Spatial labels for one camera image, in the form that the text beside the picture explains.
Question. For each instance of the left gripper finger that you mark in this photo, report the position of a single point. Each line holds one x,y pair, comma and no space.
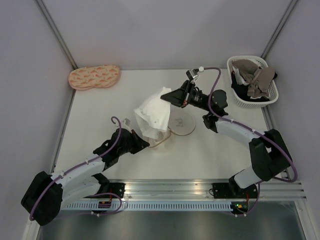
137,139
141,145

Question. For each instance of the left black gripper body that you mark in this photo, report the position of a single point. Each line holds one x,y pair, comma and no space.
133,144

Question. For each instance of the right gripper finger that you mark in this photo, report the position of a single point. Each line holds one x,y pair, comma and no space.
175,95
179,103

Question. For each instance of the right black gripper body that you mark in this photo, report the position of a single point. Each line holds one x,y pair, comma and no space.
193,97

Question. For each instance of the white bra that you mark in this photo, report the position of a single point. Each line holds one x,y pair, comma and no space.
152,116

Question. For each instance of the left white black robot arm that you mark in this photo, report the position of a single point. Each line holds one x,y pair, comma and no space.
47,194

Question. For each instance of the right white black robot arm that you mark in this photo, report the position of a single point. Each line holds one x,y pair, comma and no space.
268,152

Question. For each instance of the beige bra in basket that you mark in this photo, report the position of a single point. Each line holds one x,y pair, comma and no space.
262,77

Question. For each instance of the pink carrot print bra case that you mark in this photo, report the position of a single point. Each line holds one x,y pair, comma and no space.
94,77

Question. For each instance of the black garment in basket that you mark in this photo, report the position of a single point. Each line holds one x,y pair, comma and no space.
240,91

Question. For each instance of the white garment in basket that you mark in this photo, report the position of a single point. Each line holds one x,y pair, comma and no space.
239,79

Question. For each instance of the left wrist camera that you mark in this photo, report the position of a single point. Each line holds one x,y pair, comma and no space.
125,124

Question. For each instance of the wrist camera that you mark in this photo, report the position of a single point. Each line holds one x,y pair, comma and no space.
193,74
125,124

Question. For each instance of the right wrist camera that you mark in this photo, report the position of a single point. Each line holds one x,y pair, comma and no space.
193,74

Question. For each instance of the aluminium mounting rail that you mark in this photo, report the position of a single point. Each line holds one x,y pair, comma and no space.
198,189

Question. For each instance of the white slotted cable duct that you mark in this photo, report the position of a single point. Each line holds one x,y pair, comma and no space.
90,205

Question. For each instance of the right aluminium corner post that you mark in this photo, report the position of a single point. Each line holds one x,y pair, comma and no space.
279,27

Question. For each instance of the aluminium corner post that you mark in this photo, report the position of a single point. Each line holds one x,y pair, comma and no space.
279,27
56,32

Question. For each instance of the left aluminium corner post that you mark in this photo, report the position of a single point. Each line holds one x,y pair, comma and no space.
56,32

